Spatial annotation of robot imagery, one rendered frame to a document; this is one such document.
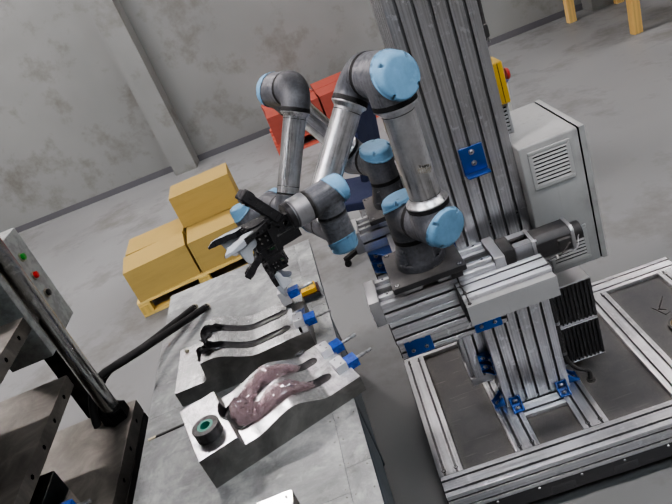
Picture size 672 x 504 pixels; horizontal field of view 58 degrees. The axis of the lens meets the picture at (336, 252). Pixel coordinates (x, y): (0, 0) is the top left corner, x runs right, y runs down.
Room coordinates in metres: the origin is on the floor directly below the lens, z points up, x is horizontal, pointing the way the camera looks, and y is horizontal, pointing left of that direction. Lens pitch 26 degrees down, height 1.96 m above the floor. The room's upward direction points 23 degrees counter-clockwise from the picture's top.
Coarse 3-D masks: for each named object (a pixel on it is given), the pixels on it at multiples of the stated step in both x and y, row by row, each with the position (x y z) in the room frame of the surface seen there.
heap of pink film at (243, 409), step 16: (272, 368) 1.54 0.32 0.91; (288, 368) 1.54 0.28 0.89; (256, 384) 1.51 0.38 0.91; (272, 384) 1.45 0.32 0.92; (288, 384) 1.44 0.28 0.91; (304, 384) 1.44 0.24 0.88; (240, 400) 1.48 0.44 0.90; (272, 400) 1.40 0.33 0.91; (240, 416) 1.41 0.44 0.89; (256, 416) 1.39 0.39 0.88
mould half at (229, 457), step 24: (288, 360) 1.62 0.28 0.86; (336, 384) 1.42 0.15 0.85; (360, 384) 1.41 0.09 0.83; (192, 408) 1.52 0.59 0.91; (216, 408) 1.47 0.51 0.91; (288, 408) 1.35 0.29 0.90; (312, 408) 1.37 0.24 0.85; (336, 408) 1.38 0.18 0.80; (240, 432) 1.37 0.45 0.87; (264, 432) 1.33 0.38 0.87; (288, 432) 1.34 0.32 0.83; (216, 456) 1.29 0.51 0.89; (240, 456) 1.30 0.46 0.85; (264, 456) 1.32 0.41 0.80; (216, 480) 1.28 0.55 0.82
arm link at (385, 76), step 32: (352, 64) 1.51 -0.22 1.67; (384, 64) 1.39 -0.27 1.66; (416, 64) 1.41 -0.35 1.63; (384, 96) 1.39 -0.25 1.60; (416, 96) 1.42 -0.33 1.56; (416, 128) 1.42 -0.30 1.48; (416, 160) 1.41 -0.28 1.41; (416, 192) 1.42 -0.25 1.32; (416, 224) 1.43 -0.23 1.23; (448, 224) 1.39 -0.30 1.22
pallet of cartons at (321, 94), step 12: (312, 84) 7.48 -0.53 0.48; (324, 84) 7.20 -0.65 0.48; (312, 96) 6.86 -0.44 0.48; (324, 96) 6.71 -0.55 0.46; (264, 108) 7.28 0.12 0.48; (324, 108) 6.71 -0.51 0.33; (276, 120) 6.71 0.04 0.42; (276, 132) 6.71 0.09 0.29; (276, 144) 6.77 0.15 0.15; (312, 144) 6.70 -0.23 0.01
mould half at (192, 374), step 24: (264, 312) 1.94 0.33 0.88; (288, 312) 1.86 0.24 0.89; (216, 336) 1.83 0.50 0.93; (240, 336) 1.82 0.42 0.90; (288, 336) 1.71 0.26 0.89; (312, 336) 1.71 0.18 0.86; (192, 360) 1.86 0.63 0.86; (216, 360) 1.70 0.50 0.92; (240, 360) 1.70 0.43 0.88; (264, 360) 1.70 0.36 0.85; (192, 384) 1.72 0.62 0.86; (216, 384) 1.70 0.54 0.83
